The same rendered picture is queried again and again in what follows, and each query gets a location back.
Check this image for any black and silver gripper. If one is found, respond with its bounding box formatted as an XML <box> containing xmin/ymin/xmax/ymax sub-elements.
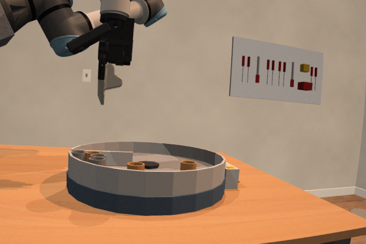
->
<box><xmin>98</xmin><ymin>13</ymin><xmax>135</xmax><ymax>105</ymax></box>

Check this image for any bronze bushing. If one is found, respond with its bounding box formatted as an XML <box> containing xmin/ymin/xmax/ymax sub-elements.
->
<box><xmin>86</xmin><ymin>151</ymin><xmax>101</xmax><ymax>162</ymax></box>
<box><xmin>180</xmin><ymin>161</ymin><xmax>197</xmax><ymax>170</ymax></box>
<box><xmin>127</xmin><ymin>162</ymin><xmax>145</xmax><ymax>171</ymax></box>

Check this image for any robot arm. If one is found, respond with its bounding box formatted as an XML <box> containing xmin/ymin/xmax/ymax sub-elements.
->
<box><xmin>0</xmin><ymin>0</ymin><xmax>167</xmax><ymax>57</ymax></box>

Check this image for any grey round turntable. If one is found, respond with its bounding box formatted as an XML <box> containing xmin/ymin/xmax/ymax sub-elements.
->
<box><xmin>67</xmin><ymin>141</ymin><xmax>239</xmax><ymax>216</ymax></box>

